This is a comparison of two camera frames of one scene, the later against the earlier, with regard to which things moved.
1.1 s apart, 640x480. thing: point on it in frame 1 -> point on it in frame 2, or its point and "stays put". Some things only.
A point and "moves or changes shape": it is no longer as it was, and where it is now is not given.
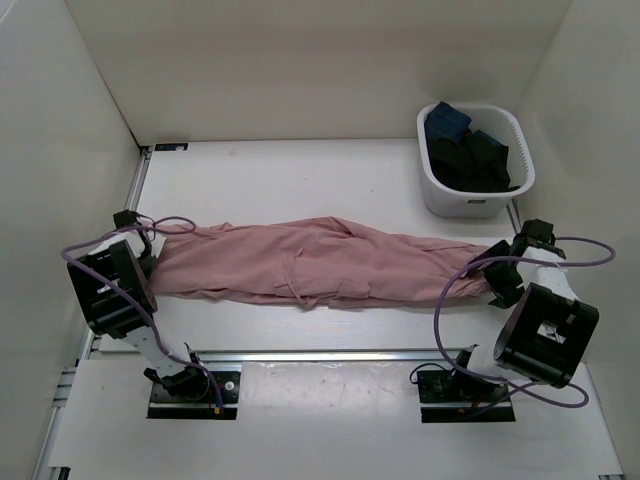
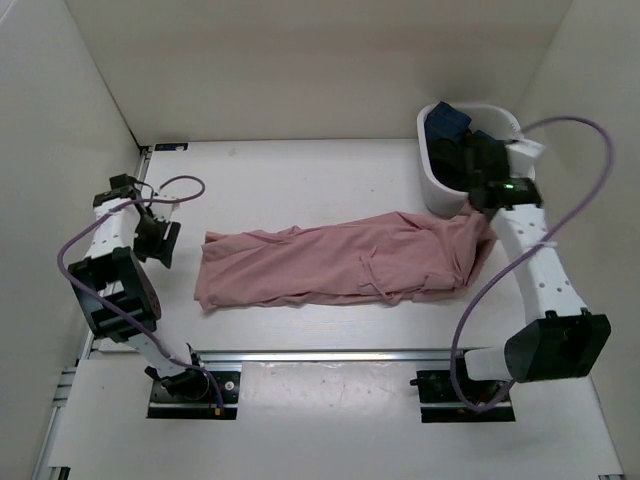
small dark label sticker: x=171 y=146 stays put
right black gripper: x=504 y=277 -> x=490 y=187
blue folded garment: x=444 y=122 stays put
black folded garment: x=471 y=164 stays put
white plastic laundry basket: x=501 y=124 stays put
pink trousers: x=327 y=261 moves or changes shape
